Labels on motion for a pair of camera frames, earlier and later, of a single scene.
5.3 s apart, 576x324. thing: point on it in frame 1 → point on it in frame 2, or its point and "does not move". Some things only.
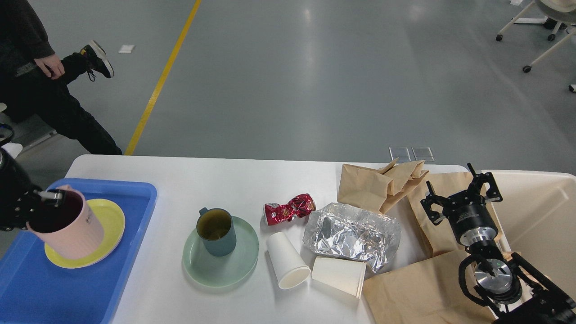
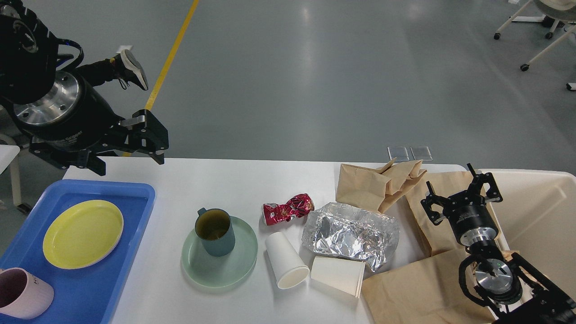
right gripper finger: x=494 y=194 does not move
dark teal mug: x=216 y=227 does not move
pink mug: x=70 y=229 → x=23 y=295
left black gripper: x=16 y=191 → x=69 y=128
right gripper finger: x=435 y=217 does not move
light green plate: x=213 y=271 does not move
